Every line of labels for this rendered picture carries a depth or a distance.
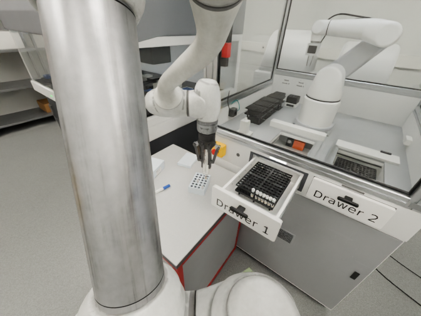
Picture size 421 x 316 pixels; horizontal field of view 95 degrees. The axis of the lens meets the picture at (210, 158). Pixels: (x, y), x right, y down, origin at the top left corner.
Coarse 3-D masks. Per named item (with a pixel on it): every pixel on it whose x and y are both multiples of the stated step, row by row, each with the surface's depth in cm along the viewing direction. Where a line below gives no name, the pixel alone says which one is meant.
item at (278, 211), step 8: (256, 160) 103; (264, 160) 101; (248, 168) 98; (264, 168) 102; (280, 168) 96; (240, 176) 93; (296, 176) 93; (232, 184) 88; (296, 184) 86; (232, 192) 88; (288, 192) 90; (248, 200) 85; (280, 200) 86; (288, 200) 78; (264, 208) 82; (280, 208) 82; (280, 216) 73
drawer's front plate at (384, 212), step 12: (312, 192) 88; (324, 192) 84; (336, 192) 81; (348, 192) 78; (336, 204) 83; (348, 204) 80; (360, 204) 77; (372, 204) 75; (384, 204) 73; (360, 216) 79; (372, 216) 76; (384, 216) 74
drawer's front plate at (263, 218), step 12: (216, 192) 79; (228, 192) 76; (216, 204) 82; (228, 204) 77; (240, 204) 73; (252, 204) 71; (252, 216) 72; (264, 216) 68; (252, 228) 75; (264, 228) 70; (276, 228) 67
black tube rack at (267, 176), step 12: (252, 168) 94; (240, 180) 86; (252, 180) 86; (264, 180) 87; (276, 180) 88; (288, 180) 88; (240, 192) 84; (264, 192) 80; (276, 192) 81; (264, 204) 79
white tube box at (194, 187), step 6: (198, 174) 106; (204, 174) 105; (192, 180) 101; (204, 180) 101; (192, 186) 98; (198, 186) 97; (204, 186) 98; (192, 192) 98; (198, 192) 96; (204, 192) 96
